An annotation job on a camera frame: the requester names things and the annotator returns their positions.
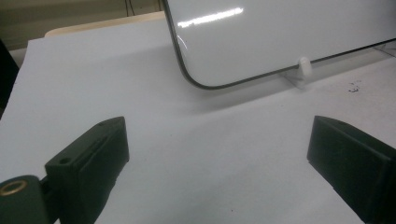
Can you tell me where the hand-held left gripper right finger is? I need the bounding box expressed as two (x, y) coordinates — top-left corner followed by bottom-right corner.
(306, 115), (396, 224)

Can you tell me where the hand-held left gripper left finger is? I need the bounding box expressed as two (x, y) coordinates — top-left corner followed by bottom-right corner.
(38, 116), (130, 224)

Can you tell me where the white whiteboard with dark rim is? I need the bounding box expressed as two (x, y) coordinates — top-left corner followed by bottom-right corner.
(162, 0), (396, 91)

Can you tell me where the beige wooden table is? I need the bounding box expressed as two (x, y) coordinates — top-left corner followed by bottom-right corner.
(44, 10), (166, 38)

